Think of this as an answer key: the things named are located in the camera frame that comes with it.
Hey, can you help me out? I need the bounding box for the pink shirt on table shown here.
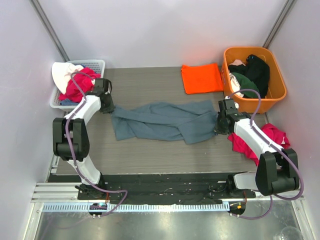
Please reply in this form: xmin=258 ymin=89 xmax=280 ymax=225
xmin=227 ymin=123 xmax=291 ymax=166

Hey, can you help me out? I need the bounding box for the orange plastic tub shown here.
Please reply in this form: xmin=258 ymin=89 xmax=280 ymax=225
xmin=220 ymin=46 xmax=287 ymax=114

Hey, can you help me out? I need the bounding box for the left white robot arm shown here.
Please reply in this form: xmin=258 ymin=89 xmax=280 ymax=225
xmin=52 ymin=78 xmax=115 ymax=200

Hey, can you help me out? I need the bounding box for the white garment in tub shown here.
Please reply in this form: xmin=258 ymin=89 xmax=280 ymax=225
xmin=227 ymin=59 xmax=247 ymax=92

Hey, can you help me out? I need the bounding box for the folded orange t shirt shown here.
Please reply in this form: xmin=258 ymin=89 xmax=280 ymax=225
xmin=181 ymin=63 xmax=224 ymax=95

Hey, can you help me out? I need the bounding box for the dark green garment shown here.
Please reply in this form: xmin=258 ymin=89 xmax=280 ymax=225
xmin=236 ymin=76 xmax=260 ymax=99

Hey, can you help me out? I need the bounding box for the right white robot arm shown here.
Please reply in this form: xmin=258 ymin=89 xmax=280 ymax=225
xmin=214 ymin=98 xmax=304 ymax=201

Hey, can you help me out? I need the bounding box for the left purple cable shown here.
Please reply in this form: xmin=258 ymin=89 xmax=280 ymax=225
xmin=63 ymin=71 xmax=128 ymax=217

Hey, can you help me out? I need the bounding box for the white cloth in basket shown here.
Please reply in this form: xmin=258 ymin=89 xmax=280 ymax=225
xmin=51 ymin=62 xmax=84 ymax=94

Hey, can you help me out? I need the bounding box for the blue cloth in basket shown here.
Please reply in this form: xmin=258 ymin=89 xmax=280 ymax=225
xmin=59 ymin=99 xmax=78 ymax=106

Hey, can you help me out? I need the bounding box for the black garment in tub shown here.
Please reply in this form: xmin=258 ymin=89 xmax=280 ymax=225
xmin=227 ymin=53 xmax=271 ymax=99

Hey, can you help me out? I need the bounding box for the pink shirt in basket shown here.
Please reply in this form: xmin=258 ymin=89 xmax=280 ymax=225
xmin=58 ymin=67 xmax=101 ymax=103

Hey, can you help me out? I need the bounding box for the white perforated basket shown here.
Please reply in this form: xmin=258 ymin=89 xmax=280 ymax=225
xmin=49 ymin=59 xmax=105 ymax=112

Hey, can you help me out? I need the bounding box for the white slotted cable duct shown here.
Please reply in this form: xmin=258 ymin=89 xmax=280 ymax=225
xmin=42 ymin=201 xmax=230 ymax=213

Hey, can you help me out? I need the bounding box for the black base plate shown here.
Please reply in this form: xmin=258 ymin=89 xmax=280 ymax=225
xmin=48 ymin=171 xmax=258 ymax=205

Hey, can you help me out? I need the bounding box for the grey-blue t shirt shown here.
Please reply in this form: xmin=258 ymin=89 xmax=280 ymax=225
xmin=111 ymin=100 xmax=218 ymax=145

